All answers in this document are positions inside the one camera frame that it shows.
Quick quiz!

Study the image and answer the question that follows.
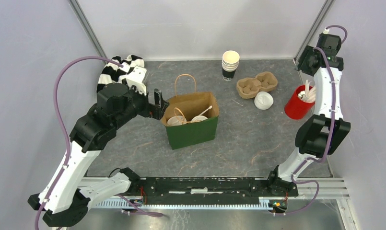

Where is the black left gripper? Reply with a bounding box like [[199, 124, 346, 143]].
[[113, 78, 170, 129]]

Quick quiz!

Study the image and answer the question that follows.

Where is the green brown paper bag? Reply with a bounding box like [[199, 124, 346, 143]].
[[161, 74, 220, 150]]

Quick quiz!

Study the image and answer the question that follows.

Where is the single white straw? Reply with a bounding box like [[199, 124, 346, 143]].
[[196, 105, 212, 117]]

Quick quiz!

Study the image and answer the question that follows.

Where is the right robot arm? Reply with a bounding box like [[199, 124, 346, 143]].
[[266, 31, 351, 196]]

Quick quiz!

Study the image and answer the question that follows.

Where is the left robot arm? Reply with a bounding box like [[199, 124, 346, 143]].
[[28, 83, 169, 227]]

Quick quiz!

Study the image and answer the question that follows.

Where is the white wrapped straws bundle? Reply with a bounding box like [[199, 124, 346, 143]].
[[297, 80, 316, 103]]

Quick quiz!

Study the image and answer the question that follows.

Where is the red cup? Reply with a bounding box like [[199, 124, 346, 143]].
[[284, 85, 315, 120]]

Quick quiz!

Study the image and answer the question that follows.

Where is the black white striped cloth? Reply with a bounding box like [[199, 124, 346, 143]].
[[96, 55, 145, 93]]

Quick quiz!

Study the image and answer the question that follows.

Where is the brown cardboard cup carrier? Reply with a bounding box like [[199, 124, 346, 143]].
[[236, 71, 278, 99]]

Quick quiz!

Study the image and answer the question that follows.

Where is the stack of paper cups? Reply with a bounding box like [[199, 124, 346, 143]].
[[222, 50, 240, 81]]

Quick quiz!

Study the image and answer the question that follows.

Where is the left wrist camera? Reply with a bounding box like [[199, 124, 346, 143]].
[[125, 66, 147, 96]]

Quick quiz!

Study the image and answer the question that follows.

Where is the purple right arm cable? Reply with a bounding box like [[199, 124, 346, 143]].
[[273, 25, 349, 217]]

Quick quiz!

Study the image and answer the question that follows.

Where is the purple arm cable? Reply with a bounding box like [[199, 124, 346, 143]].
[[34, 56, 165, 230], [273, 25, 349, 217]]

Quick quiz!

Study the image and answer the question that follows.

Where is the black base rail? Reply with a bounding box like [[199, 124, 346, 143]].
[[120, 168, 299, 205]]

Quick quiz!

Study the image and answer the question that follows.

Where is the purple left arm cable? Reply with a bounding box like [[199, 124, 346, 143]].
[[34, 56, 165, 230]]

